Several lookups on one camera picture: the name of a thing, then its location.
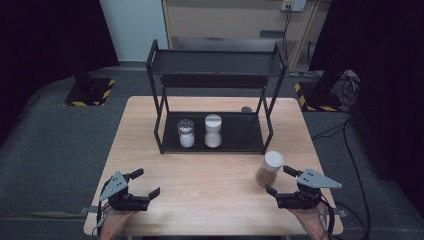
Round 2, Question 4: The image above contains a black cable from wall socket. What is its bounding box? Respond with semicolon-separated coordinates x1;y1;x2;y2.
281;4;293;56

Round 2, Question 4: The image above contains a long black floor cable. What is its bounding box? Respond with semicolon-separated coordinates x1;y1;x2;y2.
311;117;372;240

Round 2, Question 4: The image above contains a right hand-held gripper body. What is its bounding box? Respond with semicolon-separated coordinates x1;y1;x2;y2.
275;167;343;211

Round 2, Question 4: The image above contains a dark curtain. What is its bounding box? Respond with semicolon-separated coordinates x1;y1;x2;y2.
0;0;120;149
309;0;424;218

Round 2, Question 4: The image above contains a beige wooden cabinet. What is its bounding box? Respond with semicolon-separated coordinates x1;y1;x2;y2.
161;0;322;72

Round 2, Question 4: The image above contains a white-lid jar of brown spice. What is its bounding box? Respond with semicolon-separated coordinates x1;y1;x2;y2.
255;150;285;187

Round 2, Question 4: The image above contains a black two-tier metal rack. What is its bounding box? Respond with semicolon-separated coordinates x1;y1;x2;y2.
145;38;290;156

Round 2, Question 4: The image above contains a tangle of black cables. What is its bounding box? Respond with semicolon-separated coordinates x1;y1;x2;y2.
334;69;362;112

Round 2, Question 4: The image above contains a white-lid jar of white powder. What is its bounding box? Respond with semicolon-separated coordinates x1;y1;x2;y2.
203;113;224;149

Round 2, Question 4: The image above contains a right hand-held gripper cable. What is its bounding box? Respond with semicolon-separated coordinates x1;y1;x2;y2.
320;195;338;240

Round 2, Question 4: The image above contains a black stand with striped base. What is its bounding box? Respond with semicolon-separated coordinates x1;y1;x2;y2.
62;49;117;108
293;68;345;113

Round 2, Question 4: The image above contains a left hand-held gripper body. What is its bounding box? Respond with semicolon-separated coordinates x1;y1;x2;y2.
98;170;151;212

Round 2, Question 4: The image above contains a silver-lid glass jar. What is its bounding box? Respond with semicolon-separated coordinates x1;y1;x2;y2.
176;118;196;149

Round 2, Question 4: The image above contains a white wall socket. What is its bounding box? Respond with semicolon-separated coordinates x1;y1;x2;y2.
280;0;307;13

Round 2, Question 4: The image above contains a person's right hand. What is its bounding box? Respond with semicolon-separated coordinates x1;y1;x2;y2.
289;202;330;240

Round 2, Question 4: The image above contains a person's left hand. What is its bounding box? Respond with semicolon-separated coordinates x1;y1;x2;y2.
98;209;138;240

